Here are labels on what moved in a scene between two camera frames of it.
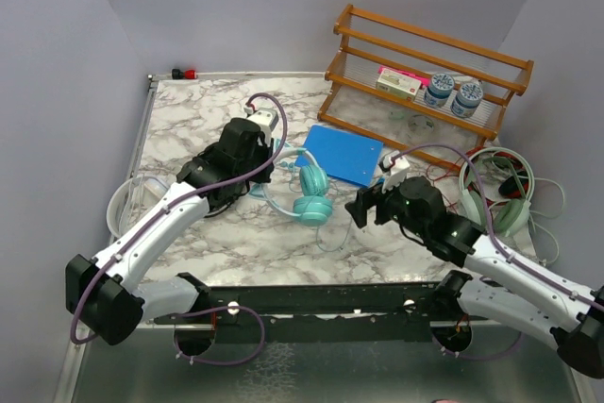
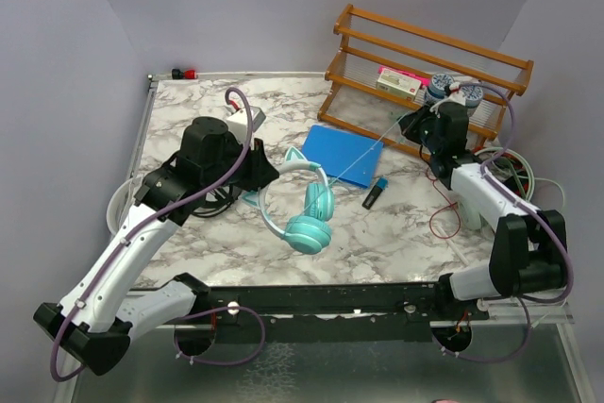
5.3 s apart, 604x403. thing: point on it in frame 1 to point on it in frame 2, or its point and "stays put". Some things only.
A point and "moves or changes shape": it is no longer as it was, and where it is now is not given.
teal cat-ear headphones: (312, 207) moves or changes shape
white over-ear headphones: (129, 198) stays put
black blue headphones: (219, 202) stays put
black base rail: (398, 313) stays put
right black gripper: (366, 197) to (411, 124)
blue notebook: (344, 156) stays put
